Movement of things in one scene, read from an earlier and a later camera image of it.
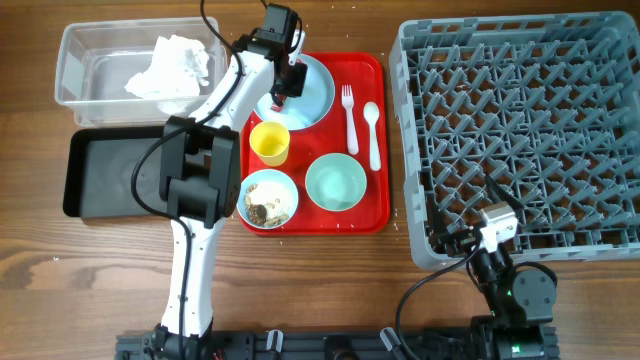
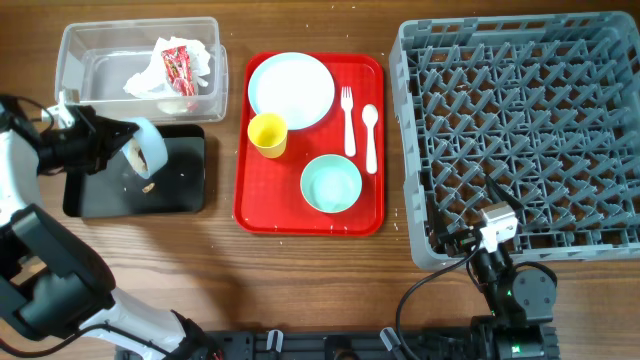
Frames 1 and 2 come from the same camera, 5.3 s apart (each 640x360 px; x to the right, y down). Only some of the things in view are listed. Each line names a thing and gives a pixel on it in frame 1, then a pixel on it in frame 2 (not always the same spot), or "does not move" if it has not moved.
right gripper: [460, 241] does not move
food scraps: [267, 204] to [140, 160]
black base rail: [496, 339] does not move
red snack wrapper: [278, 108] to [178, 66]
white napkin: [178, 66] does not move
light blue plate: [301, 112] does not move
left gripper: [296, 88] to [99, 132]
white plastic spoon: [371, 113] does not move
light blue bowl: [267, 199] to [147, 151]
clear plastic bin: [98, 58] does not move
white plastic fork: [348, 101] does not move
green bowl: [335, 182] does not move
